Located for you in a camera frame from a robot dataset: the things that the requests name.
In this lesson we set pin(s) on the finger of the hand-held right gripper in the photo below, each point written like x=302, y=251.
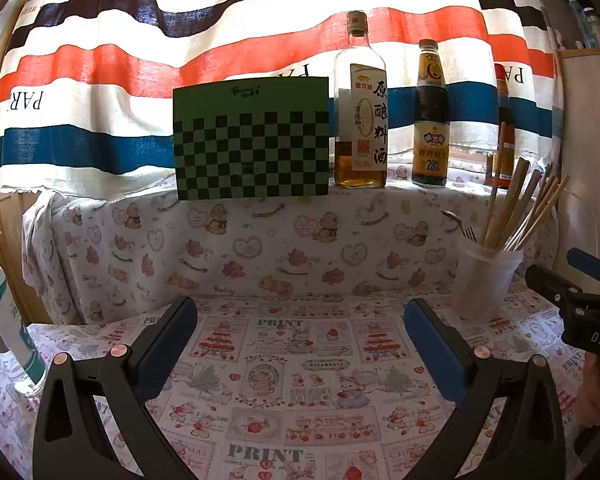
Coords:
x=587, y=262
x=550, y=282

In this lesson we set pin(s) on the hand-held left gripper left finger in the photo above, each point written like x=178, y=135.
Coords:
x=170, y=345

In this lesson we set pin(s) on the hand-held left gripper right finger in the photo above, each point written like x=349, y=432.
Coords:
x=437, y=355

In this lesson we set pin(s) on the white plastic cup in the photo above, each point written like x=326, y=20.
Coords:
x=485, y=285

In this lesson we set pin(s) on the bunch of chopsticks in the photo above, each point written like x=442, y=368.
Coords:
x=514, y=185

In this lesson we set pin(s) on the person's right hand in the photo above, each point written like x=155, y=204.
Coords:
x=595, y=395

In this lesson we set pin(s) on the metal fork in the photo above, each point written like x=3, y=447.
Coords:
x=470, y=235

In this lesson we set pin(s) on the light wooden cabinet panel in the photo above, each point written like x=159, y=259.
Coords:
x=590, y=160

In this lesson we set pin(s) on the strawberry print tablecloth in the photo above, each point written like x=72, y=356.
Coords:
x=290, y=360

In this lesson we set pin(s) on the green label water bottle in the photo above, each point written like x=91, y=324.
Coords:
x=15, y=340

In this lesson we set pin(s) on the red cap sauce bottle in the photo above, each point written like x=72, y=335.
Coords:
x=502, y=110

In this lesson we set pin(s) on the dark sauce bottle yellow label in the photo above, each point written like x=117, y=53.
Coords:
x=430, y=110

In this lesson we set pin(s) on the green checkered box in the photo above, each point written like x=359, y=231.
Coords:
x=250, y=150

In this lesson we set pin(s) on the clear cooking wine bottle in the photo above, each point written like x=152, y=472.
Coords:
x=362, y=110

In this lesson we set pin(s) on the striped curtain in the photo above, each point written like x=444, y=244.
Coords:
x=130, y=60

